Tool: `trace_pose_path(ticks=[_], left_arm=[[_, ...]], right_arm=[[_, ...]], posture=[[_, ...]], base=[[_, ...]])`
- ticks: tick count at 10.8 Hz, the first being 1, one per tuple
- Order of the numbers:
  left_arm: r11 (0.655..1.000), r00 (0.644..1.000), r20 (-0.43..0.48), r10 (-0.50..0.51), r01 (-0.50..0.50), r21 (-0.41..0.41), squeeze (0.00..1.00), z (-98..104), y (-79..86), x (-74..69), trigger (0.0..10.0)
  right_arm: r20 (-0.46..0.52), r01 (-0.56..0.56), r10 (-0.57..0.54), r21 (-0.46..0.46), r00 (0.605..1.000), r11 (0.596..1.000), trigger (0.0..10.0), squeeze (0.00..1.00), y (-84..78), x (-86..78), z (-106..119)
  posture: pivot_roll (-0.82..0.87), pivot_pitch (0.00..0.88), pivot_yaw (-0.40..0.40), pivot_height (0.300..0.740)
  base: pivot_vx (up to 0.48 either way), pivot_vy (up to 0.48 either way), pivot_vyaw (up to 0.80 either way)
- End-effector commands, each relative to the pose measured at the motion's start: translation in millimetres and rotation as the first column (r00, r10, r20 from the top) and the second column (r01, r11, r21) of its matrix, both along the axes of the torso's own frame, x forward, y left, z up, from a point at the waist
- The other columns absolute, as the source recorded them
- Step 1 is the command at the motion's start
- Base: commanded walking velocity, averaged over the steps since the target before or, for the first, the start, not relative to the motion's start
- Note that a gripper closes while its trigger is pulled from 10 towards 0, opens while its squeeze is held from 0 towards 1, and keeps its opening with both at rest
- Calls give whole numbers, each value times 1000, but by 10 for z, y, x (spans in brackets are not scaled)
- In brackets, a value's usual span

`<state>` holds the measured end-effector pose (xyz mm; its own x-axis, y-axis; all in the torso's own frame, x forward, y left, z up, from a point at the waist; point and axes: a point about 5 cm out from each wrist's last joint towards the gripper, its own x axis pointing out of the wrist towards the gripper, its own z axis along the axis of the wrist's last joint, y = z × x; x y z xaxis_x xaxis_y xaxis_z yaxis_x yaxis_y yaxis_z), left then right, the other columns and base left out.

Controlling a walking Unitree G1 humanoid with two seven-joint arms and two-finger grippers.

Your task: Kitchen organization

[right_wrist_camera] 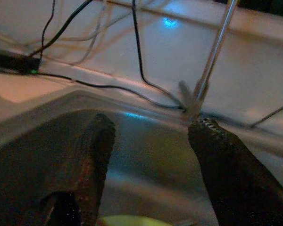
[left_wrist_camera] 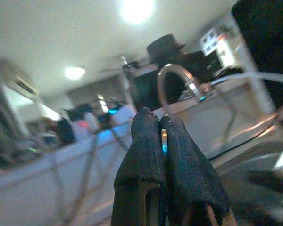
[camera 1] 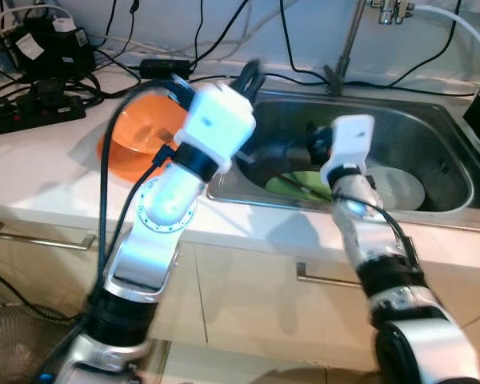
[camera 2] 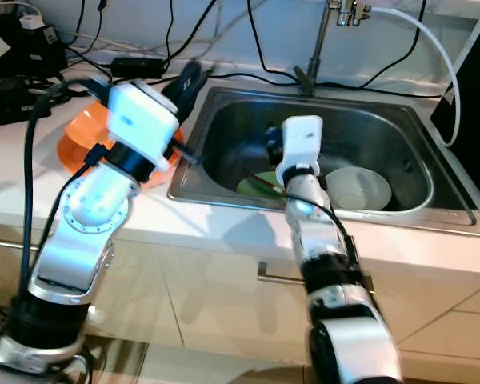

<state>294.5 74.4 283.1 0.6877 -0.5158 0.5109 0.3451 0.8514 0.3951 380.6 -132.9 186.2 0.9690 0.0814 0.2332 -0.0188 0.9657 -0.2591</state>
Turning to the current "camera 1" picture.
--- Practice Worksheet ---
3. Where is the green plate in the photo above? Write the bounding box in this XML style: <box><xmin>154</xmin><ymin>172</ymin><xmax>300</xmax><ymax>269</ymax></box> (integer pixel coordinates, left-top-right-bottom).
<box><xmin>266</xmin><ymin>170</ymin><xmax>337</xmax><ymax>202</ymax></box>

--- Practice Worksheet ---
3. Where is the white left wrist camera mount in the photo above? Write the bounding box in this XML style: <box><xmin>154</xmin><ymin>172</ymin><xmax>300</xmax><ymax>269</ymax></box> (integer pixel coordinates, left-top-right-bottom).
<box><xmin>178</xmin><ymin>82</ymin><xmax>257</xmax><ymax>161</ymax></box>

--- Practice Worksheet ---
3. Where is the metal faucet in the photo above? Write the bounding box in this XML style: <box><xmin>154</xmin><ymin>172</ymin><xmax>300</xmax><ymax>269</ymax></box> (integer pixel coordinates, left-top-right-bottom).
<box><xmin>322</xmin><ymin>0</ymin><xmax>417</xmax><ymax>97</ymax></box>

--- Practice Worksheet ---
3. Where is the black charger with white labels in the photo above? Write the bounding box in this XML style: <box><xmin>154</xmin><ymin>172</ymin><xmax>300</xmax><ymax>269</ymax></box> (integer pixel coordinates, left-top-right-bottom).
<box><xmin>0</xmin><ymin>14</ymin><xmax>97</xmax><ymax>81</ymax></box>

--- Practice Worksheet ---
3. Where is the stainless steel sink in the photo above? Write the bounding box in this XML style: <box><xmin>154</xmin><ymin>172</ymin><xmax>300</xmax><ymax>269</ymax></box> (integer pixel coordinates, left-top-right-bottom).
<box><xmin>206</xmin><ymin>88</ymin><xmax>480</xmax><ymax>234</ymax></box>

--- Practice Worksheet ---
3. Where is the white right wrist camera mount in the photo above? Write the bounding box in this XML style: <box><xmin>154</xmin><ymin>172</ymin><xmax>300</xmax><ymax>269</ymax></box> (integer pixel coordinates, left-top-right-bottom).
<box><xmin>320</xmin><ymin>114</ymin><xmax>377</xmax><ymax>185</ymax></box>

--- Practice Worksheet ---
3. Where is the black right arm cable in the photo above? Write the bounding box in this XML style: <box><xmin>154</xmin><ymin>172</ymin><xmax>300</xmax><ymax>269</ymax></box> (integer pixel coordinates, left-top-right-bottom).
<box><xmin>336</xmin><ymin>196</ymin><xmax>413</xmax><ymax>265</ymax></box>

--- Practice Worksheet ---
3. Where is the white water hose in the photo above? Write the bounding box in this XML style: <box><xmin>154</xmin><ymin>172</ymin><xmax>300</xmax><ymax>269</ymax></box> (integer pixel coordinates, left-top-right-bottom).
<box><xmin>414</xmin><ymin>4</ymin><xmax>480</xmax><ymax>73</ymax></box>

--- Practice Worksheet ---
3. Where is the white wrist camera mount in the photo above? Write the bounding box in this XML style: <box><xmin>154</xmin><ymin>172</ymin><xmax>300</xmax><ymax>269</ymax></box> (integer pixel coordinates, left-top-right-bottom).
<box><xmin>320</xmin><ymin>114</ymin><xmax>377</xmax><ymax>185</ymax></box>
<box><xmin>178</xmin><ymin>82</ymin><xmax>257</xmax><ymax>161</ymax></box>

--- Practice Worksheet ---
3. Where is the black power strip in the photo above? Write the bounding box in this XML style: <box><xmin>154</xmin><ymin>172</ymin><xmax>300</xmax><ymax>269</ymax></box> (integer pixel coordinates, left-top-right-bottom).
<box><xmin>0</xmin><ymin>92</ymin><xmax>87</xmax><ymax>138</ymax></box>

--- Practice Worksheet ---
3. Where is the orange plastic bowl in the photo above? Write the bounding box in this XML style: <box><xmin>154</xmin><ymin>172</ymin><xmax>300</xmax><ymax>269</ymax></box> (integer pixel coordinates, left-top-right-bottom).
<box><xmin>96</xmin><ymin>92</ymin><xmax>197</xmax><ymax>183</ymax></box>

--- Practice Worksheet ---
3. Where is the black power adapter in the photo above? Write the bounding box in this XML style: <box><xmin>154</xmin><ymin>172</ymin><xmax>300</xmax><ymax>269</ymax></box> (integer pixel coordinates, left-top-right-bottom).
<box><xmin>140</xmin><ymin>58</ymin><xmax>193</xmax><ymax>78</ymax></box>

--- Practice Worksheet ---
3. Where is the white bowl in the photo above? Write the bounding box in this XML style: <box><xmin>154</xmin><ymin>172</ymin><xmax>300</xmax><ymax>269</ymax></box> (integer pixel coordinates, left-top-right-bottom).
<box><xmin>368</xmin><ymin>166</ymin><xmax>426</xmax><ymax>211</ymax></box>

